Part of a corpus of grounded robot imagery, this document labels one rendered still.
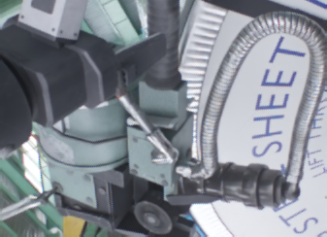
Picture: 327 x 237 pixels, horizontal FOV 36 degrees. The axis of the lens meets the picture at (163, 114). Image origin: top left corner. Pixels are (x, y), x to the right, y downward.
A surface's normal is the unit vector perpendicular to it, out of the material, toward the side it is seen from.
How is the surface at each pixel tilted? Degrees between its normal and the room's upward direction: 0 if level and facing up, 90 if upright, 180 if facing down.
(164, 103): 58
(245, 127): 90
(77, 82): 129
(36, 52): 115
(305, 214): 90
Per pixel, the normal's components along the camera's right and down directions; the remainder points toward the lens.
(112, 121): 0.48, 0.53
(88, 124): 0.11, 0.59
